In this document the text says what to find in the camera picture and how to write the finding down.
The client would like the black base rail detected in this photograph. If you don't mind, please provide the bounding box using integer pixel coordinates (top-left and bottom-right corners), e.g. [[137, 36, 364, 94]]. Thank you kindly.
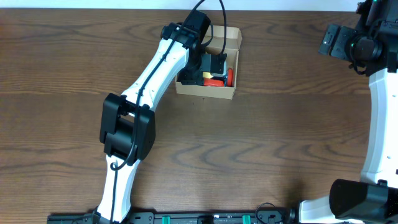
[[47, 207, 298, 224]]

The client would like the orange utility knife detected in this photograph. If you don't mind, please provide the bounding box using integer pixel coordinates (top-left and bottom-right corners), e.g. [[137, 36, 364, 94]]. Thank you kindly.
[[203, 78, 224, 87]]

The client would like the yellow white square packet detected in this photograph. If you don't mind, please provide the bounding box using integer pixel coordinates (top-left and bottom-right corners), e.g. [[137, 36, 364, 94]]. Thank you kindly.
[[203, 72, 213, 79]]

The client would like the cardboard box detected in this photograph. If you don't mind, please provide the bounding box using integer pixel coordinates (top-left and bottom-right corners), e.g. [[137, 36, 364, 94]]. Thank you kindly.
[[175, 26, 242, 99]]

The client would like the small orange lighter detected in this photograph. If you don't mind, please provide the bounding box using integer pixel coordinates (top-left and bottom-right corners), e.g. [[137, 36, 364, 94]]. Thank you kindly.
[[226, 68, 233, 87]]

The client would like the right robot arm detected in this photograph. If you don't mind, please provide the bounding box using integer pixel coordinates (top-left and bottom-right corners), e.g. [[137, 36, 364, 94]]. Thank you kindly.
[[295, 0, 397, 223]]

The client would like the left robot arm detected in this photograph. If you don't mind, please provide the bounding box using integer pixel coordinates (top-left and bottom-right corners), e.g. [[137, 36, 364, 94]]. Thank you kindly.
[[92, 9, 226, 223]]

